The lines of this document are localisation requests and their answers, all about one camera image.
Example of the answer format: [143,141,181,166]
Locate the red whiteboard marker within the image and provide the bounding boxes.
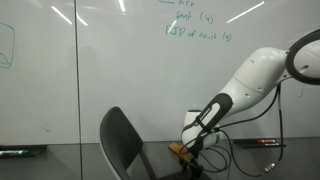
[256,138,277,145]

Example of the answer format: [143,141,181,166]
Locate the green whiteboard marker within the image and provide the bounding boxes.
[0,149,32,157]

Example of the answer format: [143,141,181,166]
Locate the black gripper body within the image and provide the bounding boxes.
[186,160,204,180]

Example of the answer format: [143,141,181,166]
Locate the black office chair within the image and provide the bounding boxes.
[99,106,213,180]

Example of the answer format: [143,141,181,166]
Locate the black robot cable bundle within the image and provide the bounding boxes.
[179,83,285,178]

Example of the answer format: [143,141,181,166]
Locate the whiteboard panel with green drawing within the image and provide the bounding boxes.
[0,0,81,147]

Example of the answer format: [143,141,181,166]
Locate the large whiteboard panel with writing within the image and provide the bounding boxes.
[75,0,320,145]

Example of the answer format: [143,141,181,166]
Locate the black marker tray with markers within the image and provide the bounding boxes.
[233,138,287,150]

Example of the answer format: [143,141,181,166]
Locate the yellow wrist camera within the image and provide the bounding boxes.
[167,142,198,165]

